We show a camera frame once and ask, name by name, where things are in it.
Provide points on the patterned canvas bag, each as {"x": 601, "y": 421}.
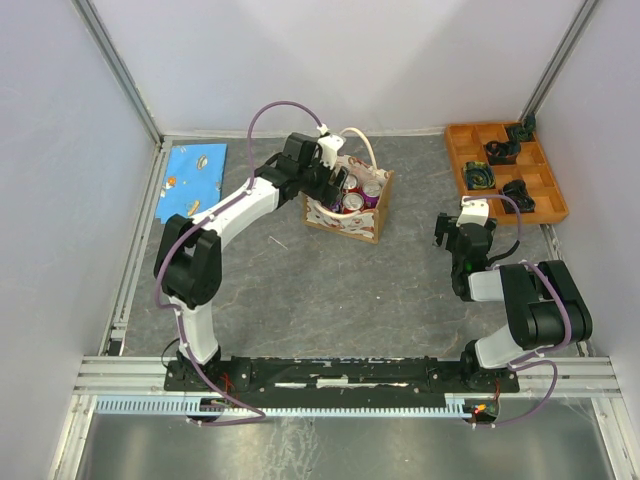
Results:
{"x": 366, "y": 225}

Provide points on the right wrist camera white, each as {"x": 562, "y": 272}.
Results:
{"x": 474, "y": 210}

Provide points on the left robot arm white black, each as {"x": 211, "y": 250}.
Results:
{"x": 188, "y": 268}

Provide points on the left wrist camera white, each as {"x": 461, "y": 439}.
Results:
{"x": 330, "y": 145}

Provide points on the aluminium frame rail front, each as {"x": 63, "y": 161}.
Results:
{"x": 578, "y": 377}

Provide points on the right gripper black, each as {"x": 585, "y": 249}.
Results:
{"x": 445, "y": 225}

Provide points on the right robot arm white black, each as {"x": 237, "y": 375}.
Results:
{"x": 544, "y": 308}

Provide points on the black rolled sock centre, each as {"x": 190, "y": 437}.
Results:
{"x": 502, "y": 153}

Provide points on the black rolled sock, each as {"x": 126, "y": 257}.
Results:
{"x": 517, "y": 191}
{"x": 502, "y": 153}

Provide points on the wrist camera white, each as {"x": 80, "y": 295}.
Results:
{"x": 330, "y": 145}
{"x": 474, "y": 210}

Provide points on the black rolled sock front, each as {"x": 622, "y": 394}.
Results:
{"x": 517, "y": 191}

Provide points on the dark green sock back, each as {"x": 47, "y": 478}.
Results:
{"x": 522, "y": 131}

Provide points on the blue patterned cloth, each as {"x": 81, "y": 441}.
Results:
{"x": 192, "y": 181}

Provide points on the red cola can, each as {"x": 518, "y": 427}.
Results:
{"x": 352, "y": 203}
{"x": 351, "y": 184}

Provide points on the blue yellow rolled sock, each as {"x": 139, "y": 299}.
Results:
{"x": 478, "y": 176}

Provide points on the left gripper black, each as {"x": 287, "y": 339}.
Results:
{"x": 327, "y": 194}

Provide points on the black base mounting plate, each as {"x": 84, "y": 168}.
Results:
{"x": 336, "y": 383}

